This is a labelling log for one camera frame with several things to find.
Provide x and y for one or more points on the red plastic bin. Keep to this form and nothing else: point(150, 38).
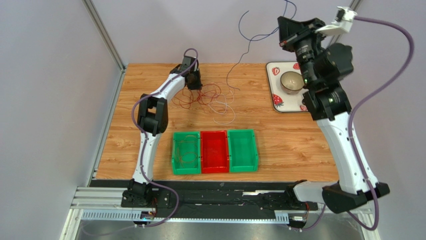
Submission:
point(214, 152)

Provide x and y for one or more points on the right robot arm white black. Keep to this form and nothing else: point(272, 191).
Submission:
point(322, 70)

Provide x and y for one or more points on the right green plastic bin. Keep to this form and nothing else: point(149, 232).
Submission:
point(243, 152)

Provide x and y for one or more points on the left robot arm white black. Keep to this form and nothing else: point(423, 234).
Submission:
point(152, 120)

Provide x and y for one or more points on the left green plastic bin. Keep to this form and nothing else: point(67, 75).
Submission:
point(186, 153)

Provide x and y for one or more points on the left aluminium frame post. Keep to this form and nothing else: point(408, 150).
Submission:
point(98, 22)

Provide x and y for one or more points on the green plastic bin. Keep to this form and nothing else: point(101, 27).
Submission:
point(186, 153)
point(243, 152)

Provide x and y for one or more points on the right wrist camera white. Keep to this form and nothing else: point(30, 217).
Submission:
point(341, 24)

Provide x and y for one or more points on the aluminium rail front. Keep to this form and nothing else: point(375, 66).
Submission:
point(98, 204)

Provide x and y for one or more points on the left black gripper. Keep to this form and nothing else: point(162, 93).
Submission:
point(198, 86)

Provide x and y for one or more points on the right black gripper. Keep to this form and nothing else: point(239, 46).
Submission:
point(296, 38)

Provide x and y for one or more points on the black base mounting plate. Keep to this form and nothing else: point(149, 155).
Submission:
point(226, 200)

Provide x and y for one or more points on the strawberry pattern white tray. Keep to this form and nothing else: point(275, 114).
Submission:
point(282, 102)

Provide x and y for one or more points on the grey ceramic bowl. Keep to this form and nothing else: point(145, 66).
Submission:
point(291, 82)

